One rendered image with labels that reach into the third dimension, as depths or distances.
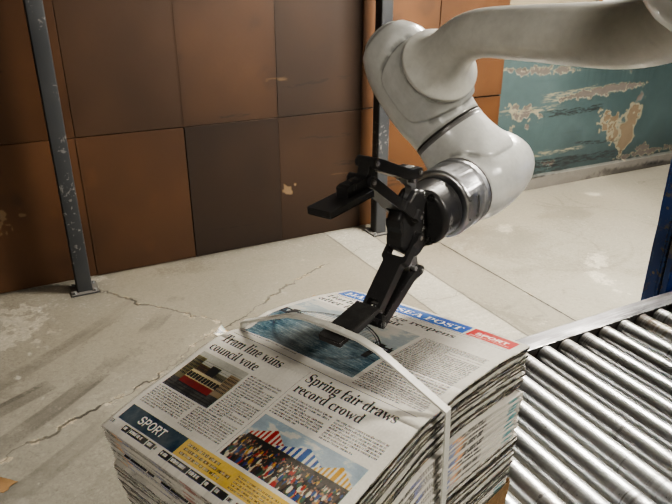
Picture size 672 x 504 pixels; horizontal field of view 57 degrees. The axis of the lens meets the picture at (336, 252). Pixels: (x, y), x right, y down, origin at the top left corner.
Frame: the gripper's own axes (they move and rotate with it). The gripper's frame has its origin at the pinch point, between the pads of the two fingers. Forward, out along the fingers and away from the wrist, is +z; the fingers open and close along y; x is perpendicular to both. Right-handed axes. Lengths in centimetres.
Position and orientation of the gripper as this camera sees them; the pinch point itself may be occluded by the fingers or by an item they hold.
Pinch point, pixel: (330, 272)
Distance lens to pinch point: 63.1
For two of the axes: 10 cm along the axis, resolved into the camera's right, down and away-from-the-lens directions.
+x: -7.7, -2.3, 5.9
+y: 0.7, 9.0, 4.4
